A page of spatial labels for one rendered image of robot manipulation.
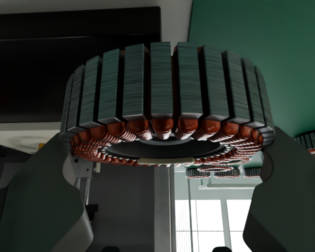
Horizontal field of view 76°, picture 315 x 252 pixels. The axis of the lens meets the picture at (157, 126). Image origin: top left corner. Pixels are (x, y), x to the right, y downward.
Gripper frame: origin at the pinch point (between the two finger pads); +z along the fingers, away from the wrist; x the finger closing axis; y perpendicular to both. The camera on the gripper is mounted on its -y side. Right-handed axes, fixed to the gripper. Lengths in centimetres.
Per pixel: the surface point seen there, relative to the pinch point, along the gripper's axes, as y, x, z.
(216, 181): 473, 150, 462
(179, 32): -4.8, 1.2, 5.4
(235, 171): 55, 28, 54
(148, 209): 38.5, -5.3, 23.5
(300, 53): -2.5, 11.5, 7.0
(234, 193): 499, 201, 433
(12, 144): 11.5, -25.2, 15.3
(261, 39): -4.0, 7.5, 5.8
